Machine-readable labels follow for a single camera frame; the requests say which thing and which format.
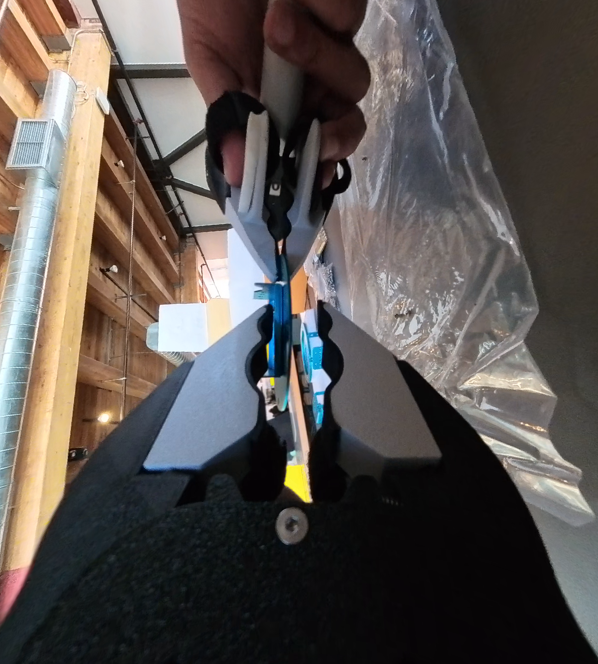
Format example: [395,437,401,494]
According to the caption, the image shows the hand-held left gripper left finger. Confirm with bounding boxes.
[142,304,286,501]

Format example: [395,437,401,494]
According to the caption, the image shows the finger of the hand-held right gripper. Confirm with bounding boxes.
[224,199,282,283]
[285,212,329,269]

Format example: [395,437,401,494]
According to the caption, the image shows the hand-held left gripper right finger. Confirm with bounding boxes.
[309,300,443,503]

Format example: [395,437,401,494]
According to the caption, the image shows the blue metal plate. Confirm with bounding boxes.
[254,251,296,378]

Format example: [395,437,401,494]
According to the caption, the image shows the person's right hand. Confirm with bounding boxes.
[177,0,372,188]

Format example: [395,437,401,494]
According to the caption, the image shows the small bag of screws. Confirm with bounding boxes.
[307,262,338,296]

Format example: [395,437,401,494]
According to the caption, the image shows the white box unit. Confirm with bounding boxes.
[159,302,233,353]

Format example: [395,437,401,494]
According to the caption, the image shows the clear plastic bag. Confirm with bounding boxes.
[338,0,598,527]

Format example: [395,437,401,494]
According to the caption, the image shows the wooden column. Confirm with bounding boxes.
[0,36,113,577]

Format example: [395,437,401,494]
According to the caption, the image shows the white vent grille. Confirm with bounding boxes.
[6,118,63,171]

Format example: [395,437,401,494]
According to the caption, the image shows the silver ventilation duct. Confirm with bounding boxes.
[0,69,79,639]

